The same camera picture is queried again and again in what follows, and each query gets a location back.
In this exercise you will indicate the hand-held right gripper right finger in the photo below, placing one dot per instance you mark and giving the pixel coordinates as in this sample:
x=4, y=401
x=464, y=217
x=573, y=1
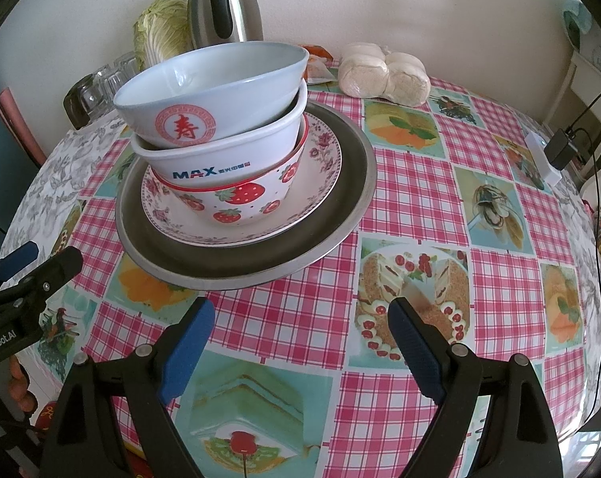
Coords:
x=417, y=343

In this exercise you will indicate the stainless steel thermos jug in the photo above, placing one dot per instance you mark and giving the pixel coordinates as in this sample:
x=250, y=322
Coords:
x=241, y=10

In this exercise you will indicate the white chair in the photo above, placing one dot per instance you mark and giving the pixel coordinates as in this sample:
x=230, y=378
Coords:
x=594, y=84

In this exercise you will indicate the pale blue bowl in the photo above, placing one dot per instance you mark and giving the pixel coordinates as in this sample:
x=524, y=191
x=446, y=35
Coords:
x=260, y=104

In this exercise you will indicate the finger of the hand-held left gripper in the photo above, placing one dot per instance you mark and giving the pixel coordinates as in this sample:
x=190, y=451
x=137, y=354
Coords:
x=17, y=255
x=47, y=279

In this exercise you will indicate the stainless steel basin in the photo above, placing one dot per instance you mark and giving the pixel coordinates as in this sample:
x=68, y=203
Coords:
x=350, y=194

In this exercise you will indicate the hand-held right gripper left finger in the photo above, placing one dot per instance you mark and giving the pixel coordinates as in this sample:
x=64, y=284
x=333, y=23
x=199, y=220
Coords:
x=188, y=348

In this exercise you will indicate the person's left hand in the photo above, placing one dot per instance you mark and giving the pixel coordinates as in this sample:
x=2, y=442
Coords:
x=22, y=388

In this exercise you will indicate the clear glass cup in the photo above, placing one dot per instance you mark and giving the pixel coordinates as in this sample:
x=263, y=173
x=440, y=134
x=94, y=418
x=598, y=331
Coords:
x=104, y=87
x=129, y=62

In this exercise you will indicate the orange snack packet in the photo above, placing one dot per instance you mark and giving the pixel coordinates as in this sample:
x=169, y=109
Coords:
x=320, y=67

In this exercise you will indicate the dark glass cup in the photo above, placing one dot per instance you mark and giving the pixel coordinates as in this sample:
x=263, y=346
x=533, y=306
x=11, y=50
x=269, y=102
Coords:
x=79, y=102

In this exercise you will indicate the black charger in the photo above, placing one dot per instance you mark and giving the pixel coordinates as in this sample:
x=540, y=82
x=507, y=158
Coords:
x=561, y=149

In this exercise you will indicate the round floral rim plate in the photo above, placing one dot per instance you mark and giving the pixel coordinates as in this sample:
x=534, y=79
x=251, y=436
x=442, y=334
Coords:
x=320, y=159

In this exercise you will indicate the white power strip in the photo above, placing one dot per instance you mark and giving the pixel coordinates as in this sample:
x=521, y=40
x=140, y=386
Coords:
x=539, y=159

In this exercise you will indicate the napa cabbage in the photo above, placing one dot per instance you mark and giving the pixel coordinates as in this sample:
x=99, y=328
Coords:
x=161, y=30

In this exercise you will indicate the dark blue panel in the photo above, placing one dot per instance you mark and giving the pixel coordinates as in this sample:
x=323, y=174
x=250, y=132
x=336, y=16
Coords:
x=2, y=159

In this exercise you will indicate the plastic bag of steamed buns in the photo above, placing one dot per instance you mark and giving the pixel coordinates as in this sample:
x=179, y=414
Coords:
x=385, y=74

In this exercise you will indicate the checked picture tablecloth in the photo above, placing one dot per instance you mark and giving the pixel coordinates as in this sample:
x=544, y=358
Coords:
x=405, y=199

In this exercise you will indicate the strawberry print bowl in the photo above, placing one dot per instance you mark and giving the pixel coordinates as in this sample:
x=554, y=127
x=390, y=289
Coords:
x=246, y=199

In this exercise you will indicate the green decorative object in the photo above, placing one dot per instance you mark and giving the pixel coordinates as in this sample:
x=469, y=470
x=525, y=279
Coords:
x=578, y=22

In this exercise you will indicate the small white printed bowl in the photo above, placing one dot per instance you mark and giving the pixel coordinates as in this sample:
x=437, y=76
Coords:
x=250, y=154

